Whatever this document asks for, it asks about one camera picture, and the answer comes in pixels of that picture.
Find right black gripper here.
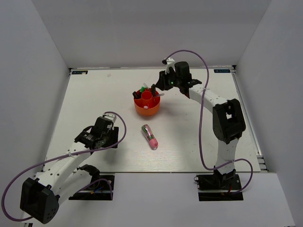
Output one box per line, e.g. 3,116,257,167
155,68,182,91

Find black handled scissors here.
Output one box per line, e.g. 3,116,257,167
151,84,156,97

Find yellow highlighter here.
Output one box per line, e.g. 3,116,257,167
132,91,141,99

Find pink capped marker case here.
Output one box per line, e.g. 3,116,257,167
141,124,159,150

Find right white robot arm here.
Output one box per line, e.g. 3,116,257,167
155,58,246,189

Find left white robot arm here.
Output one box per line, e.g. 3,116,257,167
20,113,119,224

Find orange round organizer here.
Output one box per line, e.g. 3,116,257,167
134,88,161,116

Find right corner label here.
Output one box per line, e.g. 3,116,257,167
214,69,231,73

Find corner label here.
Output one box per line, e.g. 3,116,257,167
71,70,88,75
214,69,231,73

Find left corner label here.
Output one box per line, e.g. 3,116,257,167
71,70,88,75

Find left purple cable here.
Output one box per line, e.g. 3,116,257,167
1,111,127,219

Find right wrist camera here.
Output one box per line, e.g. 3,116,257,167
162,57,175,74

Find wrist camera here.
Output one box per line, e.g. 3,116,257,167
102,113,117,123
162,57,175,74

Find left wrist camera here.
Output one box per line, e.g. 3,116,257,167
102,113,117,123

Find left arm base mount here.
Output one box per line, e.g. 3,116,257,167
68,164,115,201

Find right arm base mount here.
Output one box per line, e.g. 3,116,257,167
194,175,244,201

